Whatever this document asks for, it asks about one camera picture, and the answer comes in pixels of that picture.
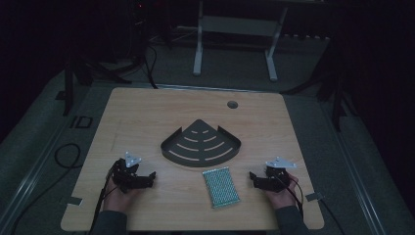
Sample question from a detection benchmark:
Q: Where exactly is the black hanging cable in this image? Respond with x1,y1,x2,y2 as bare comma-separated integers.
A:
142,43,160,90

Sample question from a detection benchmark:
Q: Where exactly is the grey tape piece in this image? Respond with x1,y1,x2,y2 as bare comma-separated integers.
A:
304,191,325,203

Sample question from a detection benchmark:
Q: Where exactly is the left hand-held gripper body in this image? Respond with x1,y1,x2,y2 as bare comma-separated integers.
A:
112,151,146,194

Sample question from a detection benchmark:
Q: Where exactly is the person's left hand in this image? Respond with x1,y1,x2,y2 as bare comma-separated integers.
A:
103,178,142,213

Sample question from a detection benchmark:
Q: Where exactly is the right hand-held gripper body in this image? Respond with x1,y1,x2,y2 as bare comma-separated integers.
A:
260,156,299,193

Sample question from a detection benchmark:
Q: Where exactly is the dark metal corner shelf rack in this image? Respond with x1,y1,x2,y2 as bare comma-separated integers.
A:
160,118,242,168

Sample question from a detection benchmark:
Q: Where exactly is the white metal stand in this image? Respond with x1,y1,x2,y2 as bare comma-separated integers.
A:
192,0,289,83

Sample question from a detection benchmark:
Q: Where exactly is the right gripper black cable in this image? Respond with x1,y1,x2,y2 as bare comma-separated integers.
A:
275,174,305,220

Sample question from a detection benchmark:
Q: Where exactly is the person's right hand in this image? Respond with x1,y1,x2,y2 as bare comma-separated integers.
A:
264,173,300,211

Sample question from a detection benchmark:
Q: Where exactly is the black tripod stand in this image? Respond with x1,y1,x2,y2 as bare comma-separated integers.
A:
279,40,358,133
54,53,133,118

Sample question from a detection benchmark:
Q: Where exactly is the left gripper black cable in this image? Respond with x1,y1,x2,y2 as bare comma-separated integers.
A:
88,162,117,235

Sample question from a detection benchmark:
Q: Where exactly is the metal floor rail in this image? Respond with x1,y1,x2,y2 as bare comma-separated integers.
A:
321,101,390,235
0,84,99,234

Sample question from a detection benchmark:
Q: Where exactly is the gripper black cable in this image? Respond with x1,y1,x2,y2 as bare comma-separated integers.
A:
275,174,305,220
88,162,117,235

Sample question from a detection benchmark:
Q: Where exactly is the black cable on floor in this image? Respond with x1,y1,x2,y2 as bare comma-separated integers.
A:
9,142,83,235

